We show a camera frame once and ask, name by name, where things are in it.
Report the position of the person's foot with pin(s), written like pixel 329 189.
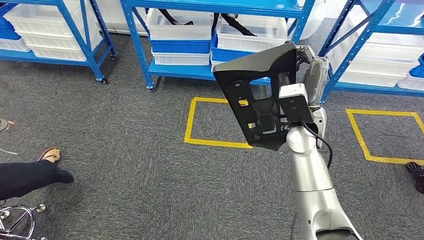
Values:
pixel 5 126

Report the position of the black curved part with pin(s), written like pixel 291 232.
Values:
pixel 169 18
pixel 236 24

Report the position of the blue metal shelf rack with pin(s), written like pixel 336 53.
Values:
pixel 185 71
pixel 80 39
pixel 364 88

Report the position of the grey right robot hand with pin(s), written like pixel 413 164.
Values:
pixel 316 79

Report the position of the chrome chair base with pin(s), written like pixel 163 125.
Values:
pixel 41 208

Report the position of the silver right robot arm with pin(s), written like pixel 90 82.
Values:
pixel 311 185

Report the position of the white car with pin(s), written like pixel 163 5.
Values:
pixel 311 20

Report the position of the white plastic storage bin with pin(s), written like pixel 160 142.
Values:
pixel 43 20
pixel 216 64
pixel 371 66
pixel 179 31
pixel 251 43
pixel 13 44
pixel 397 49
pixel 56 53
pixel 180 59
pixel 371 80
pixel 49 41
pixel 410 82

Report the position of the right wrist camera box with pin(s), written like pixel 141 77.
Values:
pixel 294 106

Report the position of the yellow floor tape square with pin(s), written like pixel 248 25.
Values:
pixel 215 143
pixel 381 112

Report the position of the black shoe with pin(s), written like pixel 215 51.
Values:
pixel 416 177

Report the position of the black plastic plate holder part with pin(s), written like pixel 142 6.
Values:
pixel 238 76

